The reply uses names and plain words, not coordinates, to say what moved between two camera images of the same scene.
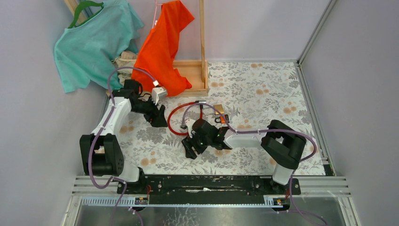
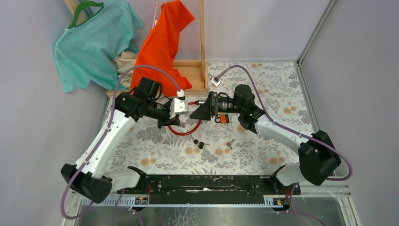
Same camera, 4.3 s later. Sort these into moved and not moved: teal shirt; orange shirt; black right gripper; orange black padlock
Moved: black right gripper
Not moved: teal shirt; orange black padlock; orange shirt
